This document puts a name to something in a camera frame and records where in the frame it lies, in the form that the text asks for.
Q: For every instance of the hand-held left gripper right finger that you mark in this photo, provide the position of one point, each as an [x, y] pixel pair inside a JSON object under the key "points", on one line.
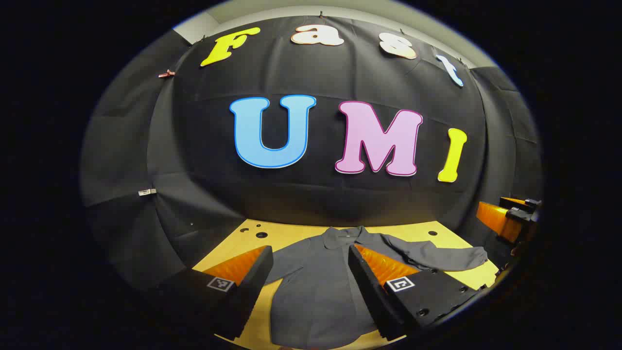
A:
{"points": [[369, 287]]}

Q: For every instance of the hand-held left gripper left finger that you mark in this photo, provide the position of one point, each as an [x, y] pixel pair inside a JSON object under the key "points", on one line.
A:
{"points": [[252, 287]]}

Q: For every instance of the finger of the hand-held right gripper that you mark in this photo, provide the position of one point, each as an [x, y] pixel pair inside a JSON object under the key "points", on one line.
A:
{"points": [[498, 221], [522, 208]]}

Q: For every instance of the grey button shirt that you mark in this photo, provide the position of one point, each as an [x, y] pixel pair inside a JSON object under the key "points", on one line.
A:
{"points": [[316, 291]]}

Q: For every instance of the black backdrop cloth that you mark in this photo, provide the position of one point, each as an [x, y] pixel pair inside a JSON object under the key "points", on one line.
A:
{"points": [[311, 194]]}

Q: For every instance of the small white clip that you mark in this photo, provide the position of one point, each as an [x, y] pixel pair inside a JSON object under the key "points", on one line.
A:
{"points": [[147, 192]]}

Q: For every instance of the small red clip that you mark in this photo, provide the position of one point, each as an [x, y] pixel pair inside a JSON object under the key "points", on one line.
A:
{"points": [[166, 74]]}

